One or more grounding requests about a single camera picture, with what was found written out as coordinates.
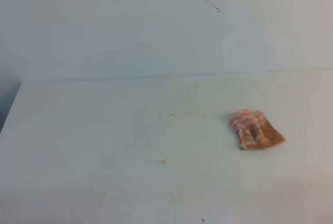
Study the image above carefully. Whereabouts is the pink white striped rag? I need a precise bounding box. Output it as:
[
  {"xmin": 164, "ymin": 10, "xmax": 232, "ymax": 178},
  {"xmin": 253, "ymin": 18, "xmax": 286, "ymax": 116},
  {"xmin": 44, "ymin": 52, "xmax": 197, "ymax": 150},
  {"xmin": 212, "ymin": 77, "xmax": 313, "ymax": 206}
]
[{"xmin": 229, "ymin": 109, "xmax": 286, "ymax": 150}]

